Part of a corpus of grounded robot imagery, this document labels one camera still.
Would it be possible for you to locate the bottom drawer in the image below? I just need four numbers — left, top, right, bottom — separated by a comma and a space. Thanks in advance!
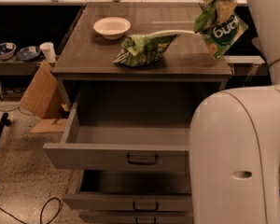
79, 211, 194, 224

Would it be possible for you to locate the green rice chip bag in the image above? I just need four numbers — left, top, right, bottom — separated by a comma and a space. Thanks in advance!
194, 0, 248, 59

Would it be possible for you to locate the open top drawer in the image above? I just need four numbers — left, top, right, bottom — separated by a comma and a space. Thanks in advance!
42, 81, 209, 173

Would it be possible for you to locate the open middle drawer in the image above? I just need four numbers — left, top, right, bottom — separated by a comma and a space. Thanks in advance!
63, 170, 191, 212

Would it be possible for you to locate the white paper cup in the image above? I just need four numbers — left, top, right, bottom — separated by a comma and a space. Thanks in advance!
39, 42, 56, 63

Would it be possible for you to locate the white bowl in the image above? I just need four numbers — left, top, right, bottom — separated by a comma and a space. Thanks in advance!
93, 17, 131, 40

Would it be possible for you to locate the open drawer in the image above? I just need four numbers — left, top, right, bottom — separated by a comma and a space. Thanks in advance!
63, 170, 191, 212
42, 81, 209, 173

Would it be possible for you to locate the brown cardboard box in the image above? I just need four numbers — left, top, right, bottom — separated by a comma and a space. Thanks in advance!
20, 61, 68, 133

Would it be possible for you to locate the blue bowl right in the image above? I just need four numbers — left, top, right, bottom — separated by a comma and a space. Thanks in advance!
17, 46, 41, 62

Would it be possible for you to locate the blue bowl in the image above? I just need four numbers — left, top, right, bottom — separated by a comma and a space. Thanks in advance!
17, 46, 41, 62
0, 42, 16, 61

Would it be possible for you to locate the green chip bag on counter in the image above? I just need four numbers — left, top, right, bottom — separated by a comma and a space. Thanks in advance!
114, 34, 177, 67

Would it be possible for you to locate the blue bowl left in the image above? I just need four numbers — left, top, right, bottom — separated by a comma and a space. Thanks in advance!
0, 42, 16, 61

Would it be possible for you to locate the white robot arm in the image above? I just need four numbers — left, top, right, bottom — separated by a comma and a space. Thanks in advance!
189, 0, 280, 224

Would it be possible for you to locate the grey drawer cabinet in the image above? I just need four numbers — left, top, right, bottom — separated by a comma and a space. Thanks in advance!
53, 2, 231, 104

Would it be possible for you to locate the grey side shelf left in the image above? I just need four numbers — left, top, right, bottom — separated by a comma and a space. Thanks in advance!
0, 56, 45, 76

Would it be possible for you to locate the black floor cable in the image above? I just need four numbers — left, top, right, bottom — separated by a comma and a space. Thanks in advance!
0, 197, 63, 224

